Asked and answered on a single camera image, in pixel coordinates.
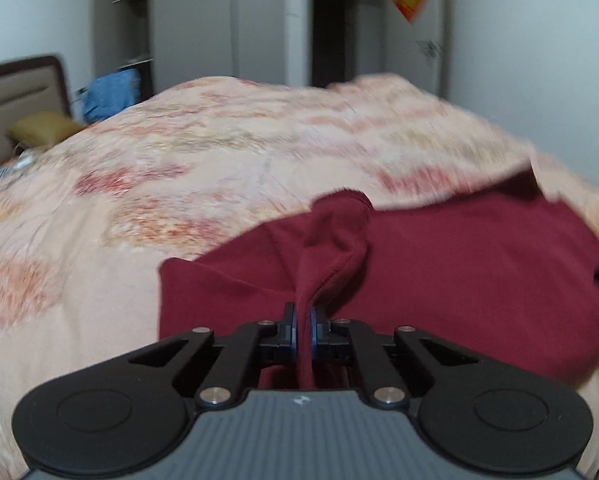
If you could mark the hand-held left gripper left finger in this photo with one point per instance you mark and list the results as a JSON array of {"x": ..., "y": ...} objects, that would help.
[{"x": 290, "y": 332}]

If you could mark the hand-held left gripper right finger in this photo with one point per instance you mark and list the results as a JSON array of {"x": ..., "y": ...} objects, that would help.
[{"x": 316, "y": 332}]

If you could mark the dark red long-sleeve shirt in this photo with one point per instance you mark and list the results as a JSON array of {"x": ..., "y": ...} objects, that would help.
[{"x": 454, "y": 280}]

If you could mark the floral peach quilt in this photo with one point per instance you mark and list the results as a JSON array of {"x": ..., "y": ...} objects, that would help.
[{"x": 179, "y": 170}]

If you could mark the white room door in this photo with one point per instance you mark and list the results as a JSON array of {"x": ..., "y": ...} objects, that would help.
[{"x": 429, "y": 75}]

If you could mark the blue garment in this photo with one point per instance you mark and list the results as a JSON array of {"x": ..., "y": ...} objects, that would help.
[{"x": 109, "y": 95}]

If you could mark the grey built-in wardrobe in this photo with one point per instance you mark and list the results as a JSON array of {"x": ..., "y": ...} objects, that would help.
[{"x": 204, "y": 30}]

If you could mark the olive green pillow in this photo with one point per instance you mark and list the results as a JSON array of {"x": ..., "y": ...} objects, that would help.
[{"x": 44, "y": 129}]

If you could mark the open grey wardrobe door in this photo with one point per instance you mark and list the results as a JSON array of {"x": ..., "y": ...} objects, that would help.
[{"x": 105, "y": 35}]

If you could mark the padded wooden bed headboard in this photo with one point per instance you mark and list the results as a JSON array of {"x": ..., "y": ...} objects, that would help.
[{"x": 14, "y": 105}]

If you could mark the grey door frame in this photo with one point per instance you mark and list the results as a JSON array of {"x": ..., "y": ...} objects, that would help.
[{"x": 349, "y": 30}]

